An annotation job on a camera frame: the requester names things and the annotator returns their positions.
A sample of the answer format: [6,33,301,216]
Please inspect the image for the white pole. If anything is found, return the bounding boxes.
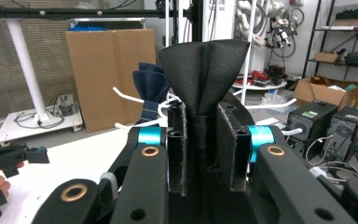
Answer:
[6,18,51,124]

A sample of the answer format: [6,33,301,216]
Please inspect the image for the black metal shelf rack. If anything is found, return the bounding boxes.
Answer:
[302,0,358,82]

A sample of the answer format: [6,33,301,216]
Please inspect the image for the flat cardboard box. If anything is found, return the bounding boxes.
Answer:
[331,17,358,32]

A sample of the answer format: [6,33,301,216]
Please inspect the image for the white round table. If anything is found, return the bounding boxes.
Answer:
[232,74,289,91]

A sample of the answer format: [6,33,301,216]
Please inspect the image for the black computer tower white label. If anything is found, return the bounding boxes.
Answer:
[286,100,339,151]

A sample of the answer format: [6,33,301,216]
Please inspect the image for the white robot on stand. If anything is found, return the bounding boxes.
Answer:
[235,0,296,59]

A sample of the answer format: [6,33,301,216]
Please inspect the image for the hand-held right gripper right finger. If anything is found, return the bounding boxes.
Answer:
[215,103,253,192]

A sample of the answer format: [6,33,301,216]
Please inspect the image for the tall upright cardboard box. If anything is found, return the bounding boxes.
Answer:
[65,28,157,133]

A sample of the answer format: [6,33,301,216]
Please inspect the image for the beige window blinds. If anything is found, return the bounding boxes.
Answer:
[0,18,77,123]

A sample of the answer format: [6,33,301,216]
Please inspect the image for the navy blue bow tie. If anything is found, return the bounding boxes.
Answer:
[131,62,172,125]

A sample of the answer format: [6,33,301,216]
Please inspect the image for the black bow tie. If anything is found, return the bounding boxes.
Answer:
[158,39,252,175]

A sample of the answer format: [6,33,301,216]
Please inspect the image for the wide open cardboard box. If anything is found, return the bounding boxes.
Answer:
[293,76,358,110]

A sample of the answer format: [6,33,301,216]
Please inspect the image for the red cables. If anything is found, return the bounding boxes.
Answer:
[249,69,273,83]

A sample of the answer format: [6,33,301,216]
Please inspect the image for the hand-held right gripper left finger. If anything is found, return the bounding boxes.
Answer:
[166,103,188,197]

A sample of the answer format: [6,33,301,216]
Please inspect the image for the white wheeled base plate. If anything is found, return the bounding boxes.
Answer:
[0,106,85,147]

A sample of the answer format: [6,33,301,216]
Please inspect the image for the small closed cardboard box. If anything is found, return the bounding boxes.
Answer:
[314,50,343,63]

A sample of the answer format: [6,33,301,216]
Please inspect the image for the tangle of floor cables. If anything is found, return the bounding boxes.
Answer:
[305,133,358,185]

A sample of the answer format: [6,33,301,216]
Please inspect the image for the white metal hook rack stand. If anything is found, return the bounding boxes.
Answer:
[112,0,304,136]

